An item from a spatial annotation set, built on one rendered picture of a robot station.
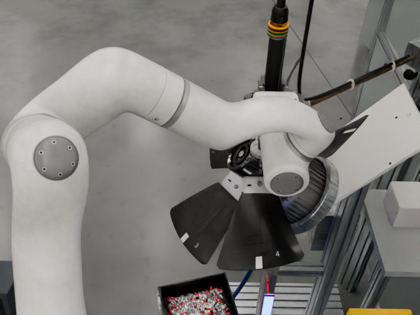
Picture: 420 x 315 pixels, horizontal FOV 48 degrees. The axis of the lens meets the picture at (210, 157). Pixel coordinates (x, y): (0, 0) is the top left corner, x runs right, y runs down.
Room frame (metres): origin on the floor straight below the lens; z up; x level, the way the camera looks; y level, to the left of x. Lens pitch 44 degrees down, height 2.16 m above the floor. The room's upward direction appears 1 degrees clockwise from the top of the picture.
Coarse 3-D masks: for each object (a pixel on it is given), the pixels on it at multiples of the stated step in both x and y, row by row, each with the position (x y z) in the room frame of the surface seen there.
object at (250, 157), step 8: (240, 144) 1.05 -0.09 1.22; (248, 144) 1.02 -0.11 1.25; (232, 152) 1.03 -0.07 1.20; (248, 152) 0.99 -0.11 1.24; (232, 160) 1.01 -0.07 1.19; (240, 160) 0.98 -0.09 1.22; (248, 160) 0.95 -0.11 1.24; (256, 160) 0.96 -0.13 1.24; (232, 168) 0.96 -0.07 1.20; (240, 168) 0.95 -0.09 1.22; (248, 168) 0.95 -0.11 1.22; (256, 168) 0.95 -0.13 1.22; (240, 176) 0.96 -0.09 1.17
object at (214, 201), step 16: (208, 192) 0.98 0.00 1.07; (224, 192) 0.97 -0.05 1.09; (176, 208) 0.99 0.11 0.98; (192, 208) 0.96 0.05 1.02; (208, 208) 0.94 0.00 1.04; (224, 208) 0.93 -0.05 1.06; (176, 224) 0.95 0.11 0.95; (192, 224) 0.92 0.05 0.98; (208, 224) 0.91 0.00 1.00; (224, 224) 0.90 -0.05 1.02; (192, 240) 0.89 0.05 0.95; (208, 240) 0.87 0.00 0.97; (208, 256) 0.83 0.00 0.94
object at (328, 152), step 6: (360, 120) 0.94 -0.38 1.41; (354, 126) 0.90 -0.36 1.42; (336, 132) 0.91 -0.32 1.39; (342, 132) 0.89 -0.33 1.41; (348, 132) 0.87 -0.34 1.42; (336, 138) 0.86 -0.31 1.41; (342, 138) 0.85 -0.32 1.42; (348, 138) 0.84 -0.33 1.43; (330, 144) 0.84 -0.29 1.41; (336, 144) 0.83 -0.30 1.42; (324, 150) 0.82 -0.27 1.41; (330, 150) 0.81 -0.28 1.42; (336, 150) 0.80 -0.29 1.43; (324, 156) 0.80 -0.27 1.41
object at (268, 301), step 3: (264, 297) 0.56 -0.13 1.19; (267, 297) 0.56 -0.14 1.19; (270, 297) 0.56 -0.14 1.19; (273, 297) 0.56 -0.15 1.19; (264, 300) 0.56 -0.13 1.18; (267, 300) 0.56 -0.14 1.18; (270, 300) 0.56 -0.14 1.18; (264, 303) 0.56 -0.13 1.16; (267, 303) 0.56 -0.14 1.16; (270, 303) 0.56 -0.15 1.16; (264, 306) 0.56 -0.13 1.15; (267, 306) 0.56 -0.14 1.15; (270, 306) 0.56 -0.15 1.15; (264, 309) 0.56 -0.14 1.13; (267, 309) 0.56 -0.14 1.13; (270, 309) 0.56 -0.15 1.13; (264, 312) 0.56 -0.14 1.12; (267, 312) 0.56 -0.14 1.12; (270, 312) 0.56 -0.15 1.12
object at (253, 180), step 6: (246, 180) 0.93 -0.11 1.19; (252, 180) 0.93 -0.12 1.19; (258, 180) 0.93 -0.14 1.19; (246, 186) 0.91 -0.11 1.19; (252, 186) 0.91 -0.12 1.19; (258, 186) 0.91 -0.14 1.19; (264, 186) 0.91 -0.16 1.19; (246, 192) 0.88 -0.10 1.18; (252, 192) 0.88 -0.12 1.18; (258, 192) 0.88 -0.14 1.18; (264, 192) 0.88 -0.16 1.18; (270, 192) 0.89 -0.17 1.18
